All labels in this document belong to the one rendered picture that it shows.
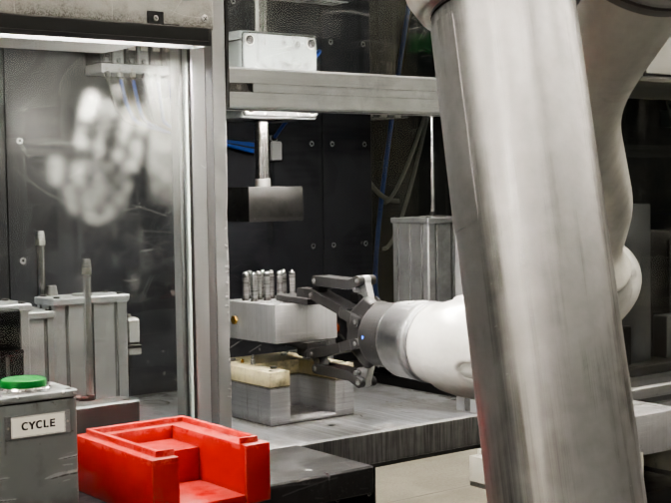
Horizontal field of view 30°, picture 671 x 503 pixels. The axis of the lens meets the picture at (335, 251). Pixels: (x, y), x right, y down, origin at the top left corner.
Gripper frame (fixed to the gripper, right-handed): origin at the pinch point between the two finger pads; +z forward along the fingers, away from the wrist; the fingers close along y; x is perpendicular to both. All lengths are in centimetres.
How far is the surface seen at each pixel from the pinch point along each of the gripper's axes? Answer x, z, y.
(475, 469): -10.2, -21.6, -16.5
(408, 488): -226, 245, -108
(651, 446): -27.1, -33.9, -13.9
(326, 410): -3.5, -0.9, -11.8
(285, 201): -1.4, 5.0, 15.0
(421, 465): -257, 272, -108
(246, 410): 6.5, 2.5, -11.2
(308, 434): 5.7, -9.7, -12.3
